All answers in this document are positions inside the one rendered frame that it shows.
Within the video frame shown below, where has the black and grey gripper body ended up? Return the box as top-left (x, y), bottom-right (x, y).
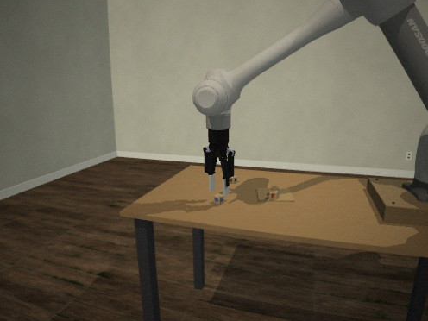
top-left (208, 129), bottom-right (229, 157)

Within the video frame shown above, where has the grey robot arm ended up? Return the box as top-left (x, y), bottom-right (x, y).
top-left (192, 0), bottom-right (428, 202)

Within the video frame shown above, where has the tan square mat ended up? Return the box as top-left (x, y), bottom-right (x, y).
top-left (256, 188), bottom-right (295, 202)

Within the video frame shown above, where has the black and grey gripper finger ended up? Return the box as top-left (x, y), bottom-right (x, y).
top-left (217, 147), bottom-right (236, 196)
top-left (203, 147), bottom-right (218, 192)

